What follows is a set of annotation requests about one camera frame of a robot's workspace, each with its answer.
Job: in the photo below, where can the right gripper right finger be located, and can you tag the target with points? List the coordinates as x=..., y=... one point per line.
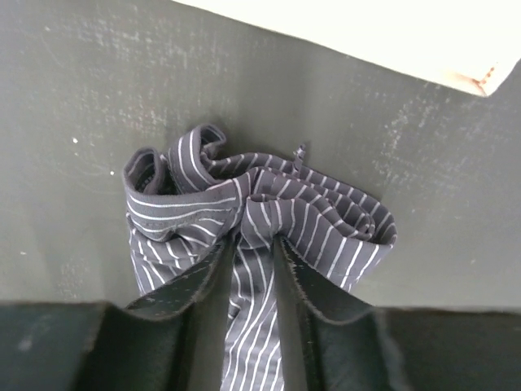
x=330, y=340

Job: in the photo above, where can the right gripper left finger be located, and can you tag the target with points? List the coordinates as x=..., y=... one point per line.
x=152, y=343

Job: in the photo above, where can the grey striped underwear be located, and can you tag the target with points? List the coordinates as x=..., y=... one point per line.
x=181, y=204

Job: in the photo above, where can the wooden compartment tray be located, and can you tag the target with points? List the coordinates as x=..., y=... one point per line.
x=470, y=46

